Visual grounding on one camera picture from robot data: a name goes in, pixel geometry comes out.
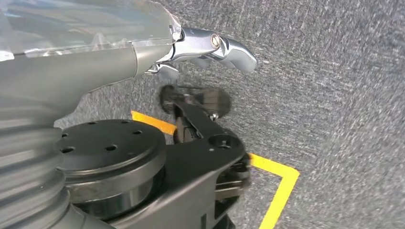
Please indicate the black robot leg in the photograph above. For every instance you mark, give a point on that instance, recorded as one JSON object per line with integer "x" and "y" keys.
{"x": 189, "y": 158}

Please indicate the yellow floor tape square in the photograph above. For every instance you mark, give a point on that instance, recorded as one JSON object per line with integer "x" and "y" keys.
{"x": 284, "y": 177}

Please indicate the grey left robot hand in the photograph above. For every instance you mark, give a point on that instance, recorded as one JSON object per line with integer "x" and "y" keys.
{"x": 79, "y": 63}

